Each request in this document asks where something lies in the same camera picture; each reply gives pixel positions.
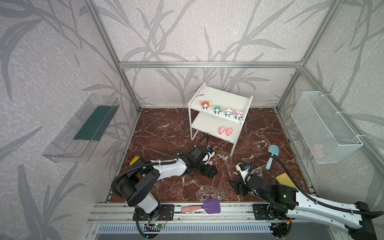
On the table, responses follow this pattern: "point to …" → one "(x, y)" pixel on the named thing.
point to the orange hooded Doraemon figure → (205, 105)
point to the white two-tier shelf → (219, 113)
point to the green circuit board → (155, 225)
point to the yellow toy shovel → (134, 159)
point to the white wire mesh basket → (328, 135)
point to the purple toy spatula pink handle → (211, 206)
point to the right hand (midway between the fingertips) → (232, 174)
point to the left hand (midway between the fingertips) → (213, 165)
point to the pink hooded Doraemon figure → (238, 115)
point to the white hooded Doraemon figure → (228, 112)
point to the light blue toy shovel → (275, 150)
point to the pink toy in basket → (318, 149)
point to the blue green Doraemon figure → (217, 110)
